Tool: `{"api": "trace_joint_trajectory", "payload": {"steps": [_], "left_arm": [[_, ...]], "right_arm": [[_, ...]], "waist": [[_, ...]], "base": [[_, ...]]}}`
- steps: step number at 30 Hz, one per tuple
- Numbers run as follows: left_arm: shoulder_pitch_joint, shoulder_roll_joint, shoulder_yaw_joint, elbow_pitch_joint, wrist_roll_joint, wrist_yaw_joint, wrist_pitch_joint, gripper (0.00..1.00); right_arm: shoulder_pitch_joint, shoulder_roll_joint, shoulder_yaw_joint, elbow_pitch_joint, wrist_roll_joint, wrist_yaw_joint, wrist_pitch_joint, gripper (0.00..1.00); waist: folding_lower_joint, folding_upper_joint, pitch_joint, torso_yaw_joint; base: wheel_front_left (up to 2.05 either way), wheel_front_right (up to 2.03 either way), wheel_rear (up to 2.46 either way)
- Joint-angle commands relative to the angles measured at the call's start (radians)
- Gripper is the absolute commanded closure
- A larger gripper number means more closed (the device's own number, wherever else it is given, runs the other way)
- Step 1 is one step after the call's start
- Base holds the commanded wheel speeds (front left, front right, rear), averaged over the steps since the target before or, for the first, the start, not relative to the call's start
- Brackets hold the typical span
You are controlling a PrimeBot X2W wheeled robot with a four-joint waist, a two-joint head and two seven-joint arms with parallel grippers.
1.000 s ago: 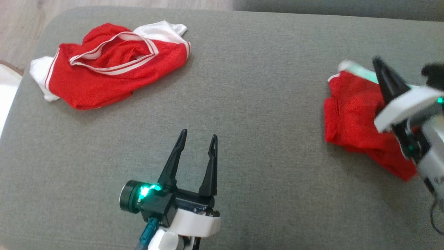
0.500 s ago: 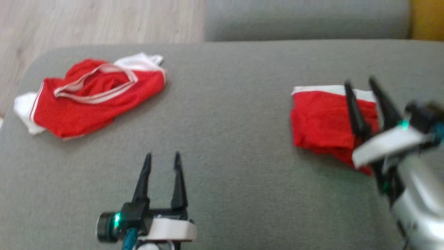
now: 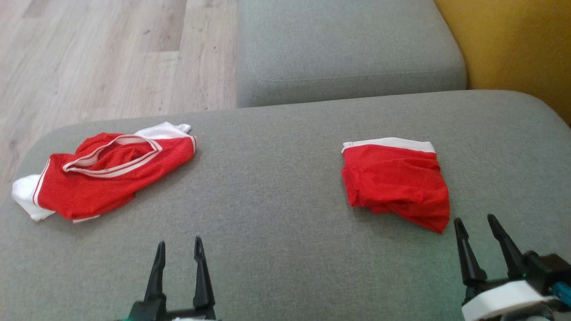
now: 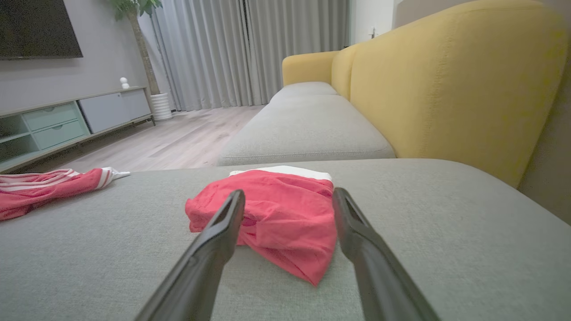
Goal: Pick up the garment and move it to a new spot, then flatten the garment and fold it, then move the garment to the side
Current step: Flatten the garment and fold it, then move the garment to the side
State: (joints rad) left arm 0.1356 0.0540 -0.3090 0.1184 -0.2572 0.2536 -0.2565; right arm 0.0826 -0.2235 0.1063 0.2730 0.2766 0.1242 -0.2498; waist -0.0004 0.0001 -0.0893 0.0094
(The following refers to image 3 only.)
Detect red shorts with white band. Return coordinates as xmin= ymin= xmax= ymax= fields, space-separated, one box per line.
xmin=341 ymin=137 xmax=451 ymax=234

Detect large grey sofa seat cushion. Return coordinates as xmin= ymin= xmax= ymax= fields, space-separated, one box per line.
xmin=0 ymin=89 xmax=571 ymax=321

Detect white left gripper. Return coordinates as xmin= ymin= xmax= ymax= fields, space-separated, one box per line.
xmin=118 ymin=236 xmax=221 ymax=321

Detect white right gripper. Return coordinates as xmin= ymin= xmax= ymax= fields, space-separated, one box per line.
xmin=454 ymin=214 xmax=571 ymax=321

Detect small grey sofa seat cushion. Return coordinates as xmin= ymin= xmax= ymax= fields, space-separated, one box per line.
xmin=236 ymin=0 xmax=468 ymax=108

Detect red jersey with white sleeves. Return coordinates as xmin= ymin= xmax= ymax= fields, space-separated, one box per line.
xmin=11 ymin=122 xmax=198 ymax=222

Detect yellow sofa back cushion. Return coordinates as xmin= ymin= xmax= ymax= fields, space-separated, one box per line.
xmin=435 ymin=0 xmax=571 ymax=125

